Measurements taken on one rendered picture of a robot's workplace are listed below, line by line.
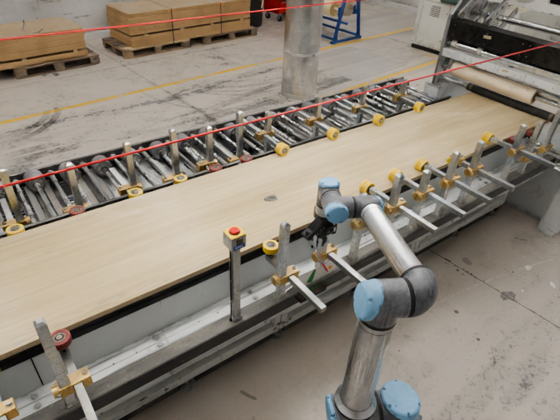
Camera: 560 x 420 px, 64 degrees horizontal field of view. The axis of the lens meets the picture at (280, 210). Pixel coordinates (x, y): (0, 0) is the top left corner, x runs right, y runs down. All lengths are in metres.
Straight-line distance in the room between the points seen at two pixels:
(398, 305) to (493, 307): 2.31
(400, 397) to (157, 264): 1.18
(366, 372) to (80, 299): 1.21
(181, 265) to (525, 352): 2.29
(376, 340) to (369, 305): 0.15
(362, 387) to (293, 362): 1.32
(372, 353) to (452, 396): 1.57
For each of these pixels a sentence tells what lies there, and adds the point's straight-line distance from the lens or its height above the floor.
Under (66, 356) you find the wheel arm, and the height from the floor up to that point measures 0.82.
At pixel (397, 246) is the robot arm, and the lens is 1.53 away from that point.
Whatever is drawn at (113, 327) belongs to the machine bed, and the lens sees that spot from 2.12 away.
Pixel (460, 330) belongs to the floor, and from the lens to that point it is 3.33.
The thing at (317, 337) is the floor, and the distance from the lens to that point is 3.01.
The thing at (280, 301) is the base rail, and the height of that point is 0.70.
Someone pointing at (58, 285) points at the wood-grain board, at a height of 0.90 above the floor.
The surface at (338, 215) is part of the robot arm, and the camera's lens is 1.77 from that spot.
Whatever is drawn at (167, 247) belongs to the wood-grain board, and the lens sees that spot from 2.24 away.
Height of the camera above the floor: 2.35
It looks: 36 degrees down
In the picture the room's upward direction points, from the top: 4 degrees clockwise
